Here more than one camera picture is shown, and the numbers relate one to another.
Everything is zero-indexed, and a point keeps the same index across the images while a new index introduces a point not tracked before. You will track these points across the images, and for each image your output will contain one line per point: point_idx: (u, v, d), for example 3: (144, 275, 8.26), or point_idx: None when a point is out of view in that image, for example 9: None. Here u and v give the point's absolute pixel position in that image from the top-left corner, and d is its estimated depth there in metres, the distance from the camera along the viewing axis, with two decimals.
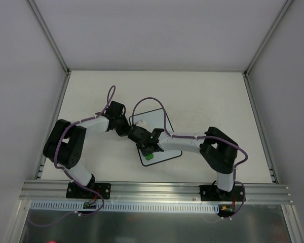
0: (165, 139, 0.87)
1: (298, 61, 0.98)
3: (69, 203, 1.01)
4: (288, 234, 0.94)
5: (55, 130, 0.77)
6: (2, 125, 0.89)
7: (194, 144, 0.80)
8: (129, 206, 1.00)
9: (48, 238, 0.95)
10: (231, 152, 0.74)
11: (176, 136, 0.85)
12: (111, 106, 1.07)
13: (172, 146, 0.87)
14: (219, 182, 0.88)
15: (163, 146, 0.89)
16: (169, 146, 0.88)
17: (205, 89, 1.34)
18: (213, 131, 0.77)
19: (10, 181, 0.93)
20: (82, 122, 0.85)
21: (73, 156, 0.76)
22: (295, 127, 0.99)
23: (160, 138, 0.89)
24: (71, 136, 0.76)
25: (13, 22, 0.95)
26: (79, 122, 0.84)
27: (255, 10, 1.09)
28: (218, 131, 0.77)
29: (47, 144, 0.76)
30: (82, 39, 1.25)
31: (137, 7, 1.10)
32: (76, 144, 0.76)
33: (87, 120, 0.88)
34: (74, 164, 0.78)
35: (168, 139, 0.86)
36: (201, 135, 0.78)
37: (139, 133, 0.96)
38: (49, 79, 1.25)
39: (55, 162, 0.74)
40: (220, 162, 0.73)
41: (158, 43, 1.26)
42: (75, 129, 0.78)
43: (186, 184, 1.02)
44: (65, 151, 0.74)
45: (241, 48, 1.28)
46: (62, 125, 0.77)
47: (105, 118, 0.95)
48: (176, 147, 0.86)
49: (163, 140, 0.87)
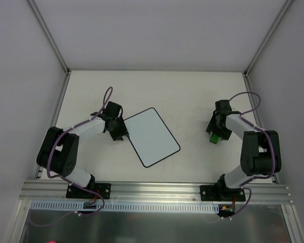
0: (234, 116, 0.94)
1: (300, 61, 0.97)
3: (69, 203, 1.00)
4: (288, 233, 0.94)
5: (47, 139, 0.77)
6: (1, 125, 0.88)
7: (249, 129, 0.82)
8: (129, 206, 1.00)
9: (48, 238, 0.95)
10: (265, 160, 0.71)
11: (242, 118, 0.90)
12: (108, 106, 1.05)
13: (233, 124, 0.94)
14: (229, 174, 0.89)
15: (228, 120, 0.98)
16: (231, 123, 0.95)
17: (204, 89, 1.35)
18: (271, 132, 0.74)
19: (10, 181, 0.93)
20: (75, 129, 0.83)
21: (67, 165, 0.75)
22: (296, 128, 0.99)
23: (230, 114, 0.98)
24: (64, 145, 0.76)
25: (13, 23, 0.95)
26: (72, 129, 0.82)
27: (256, 10, 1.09)
28: (276, 141, 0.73)
29: (40, 154, 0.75)
30: (81, 39, 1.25)
31: (137, 7, 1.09)
32: (70, 152, 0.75)
33: (80, 124, 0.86)
34: (69, 172, 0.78)
35: (236, 117, 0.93)
36: (259, 128, 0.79)
37: (224, 105, 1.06)
38: (49, 79, 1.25)
39: (48, 170, 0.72)
40: (250, 157, 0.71)
41: (158, 44, 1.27)
42: (68, 136, 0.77)
43: (195, 185, 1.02)
44: (59, 160, 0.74)
45: (241, 48, 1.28)
46: (54, 134, 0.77)
47: (99, 120, 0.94)
48: (235, 126, 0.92)
49: (232, 115, 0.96)
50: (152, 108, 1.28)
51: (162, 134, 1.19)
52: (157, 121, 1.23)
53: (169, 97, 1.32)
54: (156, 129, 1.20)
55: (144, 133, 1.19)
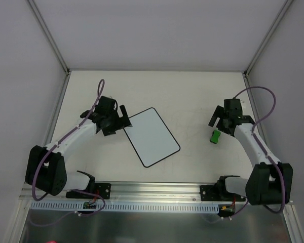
0: (244, 130, 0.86)
1: (300, 61, 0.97)
3: (69, 203, 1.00)
4: (288, 234, 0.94)
5: (32, 160, 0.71)
6: (1, 125, 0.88)
7: (260, 155, 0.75)
8: (129, 206, 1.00)
9: (48, 238, 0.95)
10: (272, 195, 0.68)
11: (254, 136, 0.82)
12: (101, 103, 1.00)
13: (242, 138, 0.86)
14: (231, 179, 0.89)
15: (237, 130, 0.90)
16: (240, 135, 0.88)
17: (205, 89, 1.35)
18: (284, 168, 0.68)
19: (10, 181, 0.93)
20: (60, 145, 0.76)
21: (56, 185, 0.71)
22: (296, 127, 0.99)
23: (242, 124, 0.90)
24: (48, 167, 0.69)
25: (13, 23, 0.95)
26: (56, 146, 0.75)
27: (255, 10, 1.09)
28: (289, 176, 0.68)
29: (27, 175, 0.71)
30: (81, 38, 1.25)
31: (137, 7, 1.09)
32: (55, 175, 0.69)
33: (66, 137, 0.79)
34: (60, 189, 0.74)
35: (246, 132, 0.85)
36: (272, 158, 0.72)
37: (233, 106, 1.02)
38: (49, 79, 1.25)
39: (33, 195, 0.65)
40: (257, 192, 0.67)
41: (158, 44, 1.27)
42: (52, 158, 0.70)
43: (195, 185, 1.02)
44: (45, 183, 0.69)
45: (241, 48, 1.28)
46: (38, 154, 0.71)
47: (88, 124, 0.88)
48: (244, 142, 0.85)
49: (242, 128, 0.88)
50: (153, 107, 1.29)
51: (162, 134, 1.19)
52: (157, 121, 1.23)
53: (169, 97, 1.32)
54: (156, 129, 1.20)
55: (144, 133, 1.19)
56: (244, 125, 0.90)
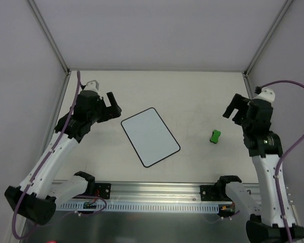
0: (266, 168, 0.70)
1: (300, 61, 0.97)
3: (70, 203, 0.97)
4: None
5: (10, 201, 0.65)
6: (1, 125, 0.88)
7: (274, 214, 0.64)
8: (129, 206, 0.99)
9: (48, 238, 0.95)
10: None
11: (275, 183, 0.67)
12: (79, 105, 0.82)
13: (260, 173, 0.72)
14: (230, 188, 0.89)
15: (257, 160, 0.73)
16: (259, 169, 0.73)
17: (205, 89, 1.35)
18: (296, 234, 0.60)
19: (10, 181, 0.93)
20: (34, 182, 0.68)
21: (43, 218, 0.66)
22: (296, 128, 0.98)
23: (266, 157, 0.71)
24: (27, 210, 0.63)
25: (13, 23, 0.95)
26: (30, 186, 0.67)
27: (256, 10, 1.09)
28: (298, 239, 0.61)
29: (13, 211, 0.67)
30: (81, 38, 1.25)
31: (137, 7, 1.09)
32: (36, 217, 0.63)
33: (39, 170, 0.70)
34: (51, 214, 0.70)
35: (267, 172, 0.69)
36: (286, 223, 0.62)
37: (261, 118, 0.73)
38: (49, 79, 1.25)
39: (14, 235, 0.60)
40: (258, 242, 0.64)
41: (159, 44, 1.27)
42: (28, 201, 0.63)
43: (195, 185, 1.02)
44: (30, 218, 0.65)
45: (241, 48, 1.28)
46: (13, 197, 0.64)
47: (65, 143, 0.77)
48: (261, 179, 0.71)
49: (264, 163, 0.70)
50: (153, 108, 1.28)
51: (162, 134, 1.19)
52: (157, 121, 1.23)
53: (169, 97, 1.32)
54: (156, 129, 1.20)
55: (144, 134, 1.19)
56: (269, 159, 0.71)
